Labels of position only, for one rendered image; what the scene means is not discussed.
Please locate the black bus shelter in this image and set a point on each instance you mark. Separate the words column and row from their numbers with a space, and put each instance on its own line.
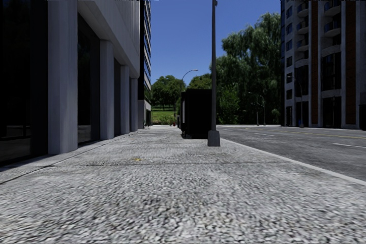
column 196, row 113

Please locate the grey pole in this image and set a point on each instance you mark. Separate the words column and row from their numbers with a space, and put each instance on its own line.
column 213, row 91

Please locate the grey street lamp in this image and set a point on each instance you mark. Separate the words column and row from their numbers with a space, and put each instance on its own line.
column 300, row 100
column 186, row 74
column 257, row 109

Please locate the glass tower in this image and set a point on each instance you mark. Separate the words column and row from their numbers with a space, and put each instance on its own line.
column 145, row 61

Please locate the trees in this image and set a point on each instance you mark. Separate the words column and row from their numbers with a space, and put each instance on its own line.
column 247, row 79

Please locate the pale concrete balcony building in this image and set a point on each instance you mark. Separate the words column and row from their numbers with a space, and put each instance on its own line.
column 329, row 67

